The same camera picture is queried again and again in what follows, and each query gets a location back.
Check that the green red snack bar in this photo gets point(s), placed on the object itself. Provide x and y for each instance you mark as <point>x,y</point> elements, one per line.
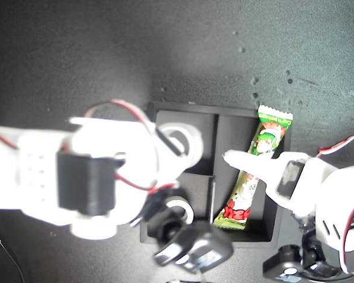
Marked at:
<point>268,138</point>

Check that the white tape roll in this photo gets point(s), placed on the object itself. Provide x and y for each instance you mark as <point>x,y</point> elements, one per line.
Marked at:
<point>190,212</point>
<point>194,138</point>

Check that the black compartment tray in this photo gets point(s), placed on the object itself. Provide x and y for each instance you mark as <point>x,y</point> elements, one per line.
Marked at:
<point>255,218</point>

